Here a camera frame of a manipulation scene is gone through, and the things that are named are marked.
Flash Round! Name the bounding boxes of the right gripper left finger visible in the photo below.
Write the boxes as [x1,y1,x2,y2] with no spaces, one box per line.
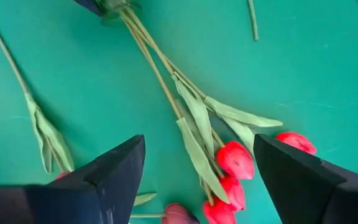
[0,134,147,224]

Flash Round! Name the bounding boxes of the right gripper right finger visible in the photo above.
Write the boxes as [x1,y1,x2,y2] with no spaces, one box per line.
[252,133,358,224]

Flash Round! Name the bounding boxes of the bright red artificial tulip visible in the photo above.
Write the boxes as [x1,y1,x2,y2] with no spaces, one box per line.
[124,7,255,180]
[121,12,237,224]
[126,7,318,156]
[126,12,247,212]

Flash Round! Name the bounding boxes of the dark red artificial tulip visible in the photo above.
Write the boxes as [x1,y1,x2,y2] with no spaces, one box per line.
[0,4,75,181]
[247,0,260,42]
[129,192,200,224]

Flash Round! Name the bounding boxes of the green table mat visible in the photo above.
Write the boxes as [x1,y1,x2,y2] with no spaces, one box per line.
[0,0,358,224]

